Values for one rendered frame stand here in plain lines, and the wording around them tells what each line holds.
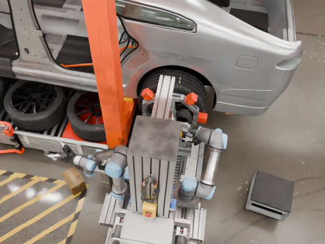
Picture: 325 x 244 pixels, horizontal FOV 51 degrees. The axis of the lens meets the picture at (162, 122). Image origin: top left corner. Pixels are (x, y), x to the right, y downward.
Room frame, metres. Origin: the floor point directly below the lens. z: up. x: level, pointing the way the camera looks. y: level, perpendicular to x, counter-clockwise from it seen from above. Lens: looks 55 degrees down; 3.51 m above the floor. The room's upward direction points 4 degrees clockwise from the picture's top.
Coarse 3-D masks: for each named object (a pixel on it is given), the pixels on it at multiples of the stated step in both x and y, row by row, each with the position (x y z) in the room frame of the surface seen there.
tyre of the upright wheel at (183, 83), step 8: (160, 72) 2.25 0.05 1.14; (168, 72) 2.24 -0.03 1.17; (176, 72) 2.23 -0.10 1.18; (184, 72) 2.25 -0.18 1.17; (144, 80) 2.29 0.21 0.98; (152, 80) 2.17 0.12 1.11; (176, 80) 2.13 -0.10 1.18; (184, 80) 2.15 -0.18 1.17; (192, 80) 2.18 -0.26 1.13; (144, 88) 2.14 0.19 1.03; (152, 88) 2.08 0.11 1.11; (176, 88) 2.05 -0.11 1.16; (184, 88) 2.06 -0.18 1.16; (192, 88) 2.09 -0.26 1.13; (200, 88) 2.16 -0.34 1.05; (200, 96) 2.08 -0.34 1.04; (200, 104) 2.02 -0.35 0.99
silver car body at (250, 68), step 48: (0, 0) 3.34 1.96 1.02; (48, 0) 3.70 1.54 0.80; (144, 0) 2.34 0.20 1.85; (192, 0) 2.37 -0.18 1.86; (240, 0) 3.80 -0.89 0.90; (288, 0) 3.46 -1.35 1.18; (0, 48) 2.79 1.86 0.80; (48, 48) 2.37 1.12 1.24; (144, 48) 2.22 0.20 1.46; (192, 48) 2.17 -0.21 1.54; (240, 48) 2.13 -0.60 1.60; (288, 48) 2.14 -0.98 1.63; (240, 96) 2.11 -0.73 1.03
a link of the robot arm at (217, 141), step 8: (216, 136) 1.46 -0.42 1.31; (224, 136) 1.46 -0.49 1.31; (208, 144) 1.43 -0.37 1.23; (216, 144) 1.41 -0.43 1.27; (224, 144) 1.41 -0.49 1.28; (216, 152) 1.36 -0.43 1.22; (208, 160) 1.33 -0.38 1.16; (216, 160) 1.32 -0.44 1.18; (208, 168) 1.27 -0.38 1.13; (216, 168) 1.28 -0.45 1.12; (208, 176) 1.22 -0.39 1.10; (200, 184) 1.17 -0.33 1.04; (208, 184) 1.16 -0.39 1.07; (200, 192) 1.11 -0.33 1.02; (208, 192) 1.11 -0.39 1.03
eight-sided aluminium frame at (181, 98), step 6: (174, 96) 2.01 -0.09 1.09; (180, 96) 1.99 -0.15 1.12; (144, 102) 2.01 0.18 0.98; (150, 102) 1.99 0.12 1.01; (144, 108) 2.00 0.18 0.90; (192, 108) 1.94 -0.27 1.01; (198, 108) 1.98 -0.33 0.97; (144, 114) 2.00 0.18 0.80; (192, 120) 1.98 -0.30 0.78; (192, 126) 1.94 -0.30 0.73
